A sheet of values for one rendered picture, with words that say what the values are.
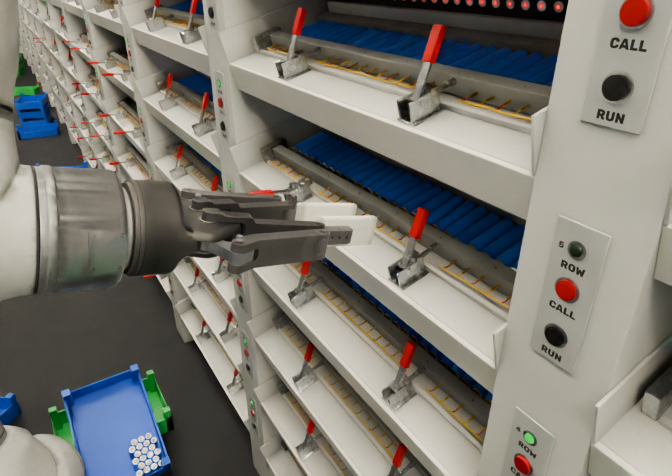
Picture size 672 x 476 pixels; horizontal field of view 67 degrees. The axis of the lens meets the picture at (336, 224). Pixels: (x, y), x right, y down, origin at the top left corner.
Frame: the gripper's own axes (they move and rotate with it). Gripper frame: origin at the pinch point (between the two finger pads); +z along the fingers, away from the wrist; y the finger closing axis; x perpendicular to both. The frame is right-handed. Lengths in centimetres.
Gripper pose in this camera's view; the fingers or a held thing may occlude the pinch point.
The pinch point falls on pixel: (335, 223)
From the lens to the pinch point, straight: 50.3
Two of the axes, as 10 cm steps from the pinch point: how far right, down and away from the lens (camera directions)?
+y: 5.4, 3.8, -7.5
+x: 2.1, -9.2, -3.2
